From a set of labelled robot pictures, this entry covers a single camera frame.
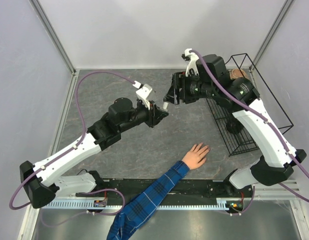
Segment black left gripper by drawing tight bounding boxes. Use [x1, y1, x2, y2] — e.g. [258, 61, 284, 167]
[119, 99, 169, 133]

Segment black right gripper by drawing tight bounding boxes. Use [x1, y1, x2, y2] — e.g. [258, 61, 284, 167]
[163, 70, 217, 105]

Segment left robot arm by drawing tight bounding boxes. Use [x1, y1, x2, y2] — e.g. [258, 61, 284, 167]
[19, 97, 169, 209]

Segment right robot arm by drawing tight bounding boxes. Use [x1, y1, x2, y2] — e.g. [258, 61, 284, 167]
[163, 48, 307, 197]

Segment blue plaid sleeved forearm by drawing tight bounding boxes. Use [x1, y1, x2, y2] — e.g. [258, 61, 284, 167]
[106, 160, 190, 240]

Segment person's bare hand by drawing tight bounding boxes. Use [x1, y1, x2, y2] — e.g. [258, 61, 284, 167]
[181, 142, 210, 170]

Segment pink floral ceramic bowl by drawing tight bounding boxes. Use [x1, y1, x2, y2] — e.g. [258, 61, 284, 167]
[229, 68, 250, 81]

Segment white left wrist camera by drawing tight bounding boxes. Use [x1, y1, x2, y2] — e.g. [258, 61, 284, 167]
[133, 81, 154, 109]

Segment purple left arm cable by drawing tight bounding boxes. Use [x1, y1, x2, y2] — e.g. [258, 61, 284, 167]
[8, 70, 137, 210]

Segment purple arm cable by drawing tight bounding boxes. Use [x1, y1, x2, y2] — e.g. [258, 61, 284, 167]
[190, 49, 309, 192]
[8, 70, 137, 210]

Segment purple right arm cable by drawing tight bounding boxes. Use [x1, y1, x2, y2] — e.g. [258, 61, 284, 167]
[190, 49, 309, 192]

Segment black wire dish rack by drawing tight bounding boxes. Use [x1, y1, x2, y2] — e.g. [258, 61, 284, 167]
[200, 54, 297, 166]

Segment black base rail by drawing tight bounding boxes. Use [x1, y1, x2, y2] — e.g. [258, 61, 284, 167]
[75, 177, 254, 202]

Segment slotted cable duct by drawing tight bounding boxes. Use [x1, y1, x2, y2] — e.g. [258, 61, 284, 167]
[42, 198, 244, 211]

